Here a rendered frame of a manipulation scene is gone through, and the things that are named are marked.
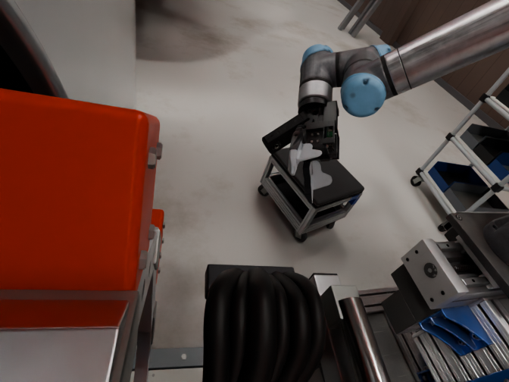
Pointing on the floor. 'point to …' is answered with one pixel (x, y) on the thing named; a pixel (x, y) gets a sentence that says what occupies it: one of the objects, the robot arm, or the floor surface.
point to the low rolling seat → (296, 197)
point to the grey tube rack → (472, 189)
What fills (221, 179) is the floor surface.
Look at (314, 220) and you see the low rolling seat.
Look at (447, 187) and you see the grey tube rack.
